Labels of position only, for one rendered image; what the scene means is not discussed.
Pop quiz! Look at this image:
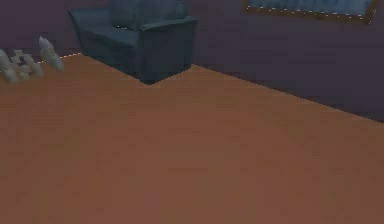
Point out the framed blue wall picture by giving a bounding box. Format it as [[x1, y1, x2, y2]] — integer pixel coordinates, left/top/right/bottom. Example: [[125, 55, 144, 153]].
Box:
[[242, 0, 380, 25]]

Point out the dark blue armchair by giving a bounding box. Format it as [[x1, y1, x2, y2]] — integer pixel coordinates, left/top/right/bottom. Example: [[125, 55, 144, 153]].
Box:
[[67, 0, 200, 86]]

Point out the pale leafy house plant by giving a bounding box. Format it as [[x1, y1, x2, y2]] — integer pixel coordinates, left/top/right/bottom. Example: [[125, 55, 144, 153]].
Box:
[[0, 35, 65, 84]]

